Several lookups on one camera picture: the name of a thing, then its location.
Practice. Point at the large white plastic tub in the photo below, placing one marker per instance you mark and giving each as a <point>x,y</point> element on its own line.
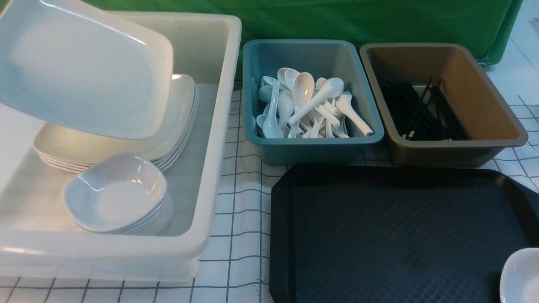
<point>37,236</point>

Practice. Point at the white spoon right in bin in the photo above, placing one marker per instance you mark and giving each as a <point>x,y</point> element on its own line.
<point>344,104</point>

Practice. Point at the white checkered tablecloth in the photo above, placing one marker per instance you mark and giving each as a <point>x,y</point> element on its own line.
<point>234,266</point>

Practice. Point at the white spoon left in bin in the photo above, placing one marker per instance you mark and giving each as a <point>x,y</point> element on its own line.
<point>271,128</point>

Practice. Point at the white ceramic soup spoon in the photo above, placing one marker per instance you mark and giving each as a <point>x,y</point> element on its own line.
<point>331,88</point>

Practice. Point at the upright white spoon in bin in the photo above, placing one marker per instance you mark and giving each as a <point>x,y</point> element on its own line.
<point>301,94</point>

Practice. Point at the stack of white square plates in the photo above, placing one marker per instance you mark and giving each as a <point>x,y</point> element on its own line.
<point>73,150</point>

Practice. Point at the pile of black chopsticks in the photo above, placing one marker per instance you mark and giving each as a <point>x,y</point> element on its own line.
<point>398,101</point>

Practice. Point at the black serving tray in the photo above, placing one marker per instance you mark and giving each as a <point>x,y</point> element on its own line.
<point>356,234</point>

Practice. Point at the green cloth backdrop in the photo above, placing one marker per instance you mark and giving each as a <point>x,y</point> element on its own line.
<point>482,26</point>

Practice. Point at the brown plastic bin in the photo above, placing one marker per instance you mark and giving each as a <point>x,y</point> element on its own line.
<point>476,101</point>

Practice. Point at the white small bowl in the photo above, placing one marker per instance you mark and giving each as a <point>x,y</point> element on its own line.
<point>519,281</point>

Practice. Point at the white square rice plate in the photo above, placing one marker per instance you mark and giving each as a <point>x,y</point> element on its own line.
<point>72,64</point>

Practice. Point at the teal plastic bin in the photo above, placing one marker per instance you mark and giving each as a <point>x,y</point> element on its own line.
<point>320,58</point>

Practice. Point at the black chopstick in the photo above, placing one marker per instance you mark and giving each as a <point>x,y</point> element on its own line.
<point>419,119</point>
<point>438,102</point>

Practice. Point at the stack of white bowls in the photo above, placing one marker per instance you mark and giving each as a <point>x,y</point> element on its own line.
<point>124,195</point>

